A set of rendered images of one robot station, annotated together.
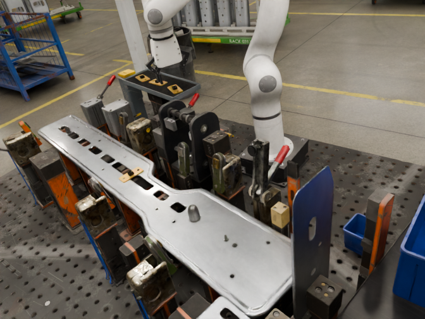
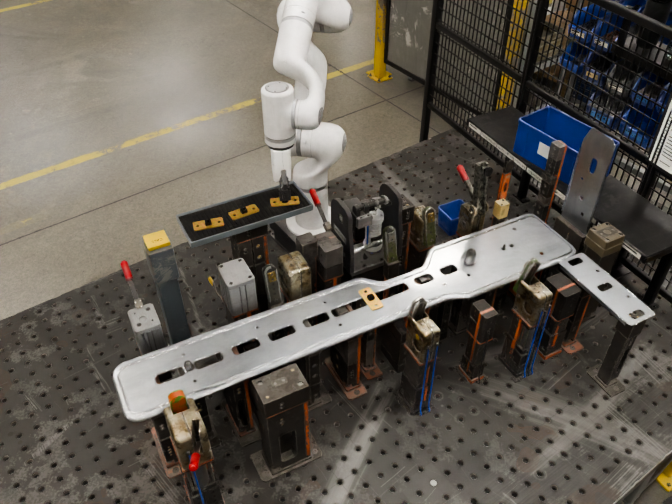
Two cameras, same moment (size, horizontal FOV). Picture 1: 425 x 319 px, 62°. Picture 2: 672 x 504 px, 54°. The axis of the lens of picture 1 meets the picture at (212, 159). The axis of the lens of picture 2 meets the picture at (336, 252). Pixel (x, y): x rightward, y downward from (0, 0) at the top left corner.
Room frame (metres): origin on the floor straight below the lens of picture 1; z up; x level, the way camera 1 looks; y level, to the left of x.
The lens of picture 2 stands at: (0.88, 1.57, 2.32)
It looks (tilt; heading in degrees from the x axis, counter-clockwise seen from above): 42 degrees down; 280
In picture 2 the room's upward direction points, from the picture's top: straight up
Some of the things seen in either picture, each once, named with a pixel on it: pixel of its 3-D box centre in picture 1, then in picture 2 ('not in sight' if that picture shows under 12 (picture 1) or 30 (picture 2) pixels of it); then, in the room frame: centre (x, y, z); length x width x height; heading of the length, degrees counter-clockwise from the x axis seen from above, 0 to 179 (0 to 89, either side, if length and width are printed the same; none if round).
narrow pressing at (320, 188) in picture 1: (312, 249); (586, 182); (0.42, -0.15, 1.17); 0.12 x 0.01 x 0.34; 127
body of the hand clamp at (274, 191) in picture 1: (269, 235); (466, 247); (0.73, -0.13, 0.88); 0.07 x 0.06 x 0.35; 127
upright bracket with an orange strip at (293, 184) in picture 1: (295, 236); (496, 223); (0.65, -0.18, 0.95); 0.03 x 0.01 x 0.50; 37
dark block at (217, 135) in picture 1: (224, 187); (397, 253); (0.96, -0.02, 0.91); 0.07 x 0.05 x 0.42; 127
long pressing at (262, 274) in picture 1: (126, 175); (365, 304); (1.02, 0.30, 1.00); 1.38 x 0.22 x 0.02; 37
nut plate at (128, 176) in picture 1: (130, 173); (370, 297); (1.00, 0.29, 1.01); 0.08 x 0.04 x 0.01; 127
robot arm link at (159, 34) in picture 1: (162, 31); (280, 136); (1.29, 0.09, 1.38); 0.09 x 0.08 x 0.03; 109
